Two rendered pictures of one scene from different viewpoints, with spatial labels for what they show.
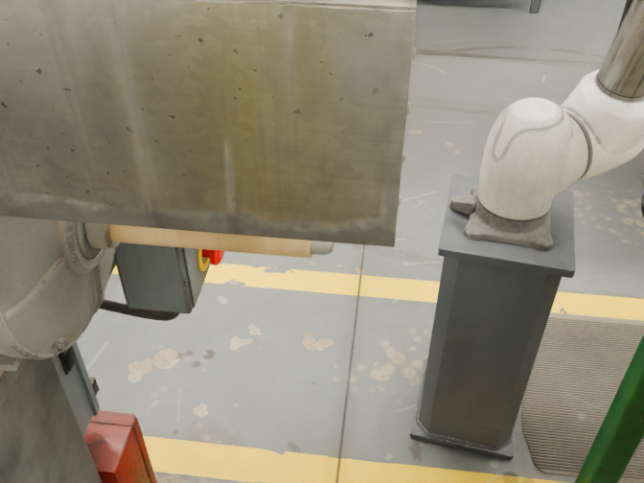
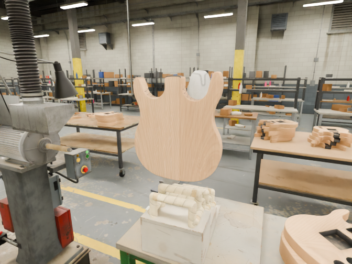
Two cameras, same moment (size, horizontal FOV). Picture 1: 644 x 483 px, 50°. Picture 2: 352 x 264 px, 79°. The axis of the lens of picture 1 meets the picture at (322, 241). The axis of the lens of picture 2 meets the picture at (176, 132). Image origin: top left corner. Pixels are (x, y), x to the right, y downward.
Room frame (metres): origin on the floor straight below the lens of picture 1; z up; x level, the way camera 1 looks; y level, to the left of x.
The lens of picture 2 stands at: (-0.52, -0.96, 1.67)
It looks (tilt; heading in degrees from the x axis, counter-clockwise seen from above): 14 degrees down; 17
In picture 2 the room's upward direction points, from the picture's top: straight up
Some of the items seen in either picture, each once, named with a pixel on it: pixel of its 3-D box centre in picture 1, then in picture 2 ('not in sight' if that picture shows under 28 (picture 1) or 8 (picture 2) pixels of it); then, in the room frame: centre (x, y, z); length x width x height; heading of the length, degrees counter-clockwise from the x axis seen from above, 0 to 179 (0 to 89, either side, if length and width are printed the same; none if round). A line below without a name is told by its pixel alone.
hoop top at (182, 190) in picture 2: not in sight; (179, 190); (0.28, -0.73, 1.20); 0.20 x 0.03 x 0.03; 86
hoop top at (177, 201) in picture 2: not in sight; (172, 200); (0.20, -0.73, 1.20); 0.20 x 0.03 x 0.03; 86
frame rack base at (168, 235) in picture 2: not in sight; (176, 231); (0.25, -0.73, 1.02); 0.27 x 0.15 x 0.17; 87
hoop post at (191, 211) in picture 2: not in sight; (191, 215); (0.19, -0.81, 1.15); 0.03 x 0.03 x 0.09
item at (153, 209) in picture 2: not in sight; (153, 206); (0.21, -0.64, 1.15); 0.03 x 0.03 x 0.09
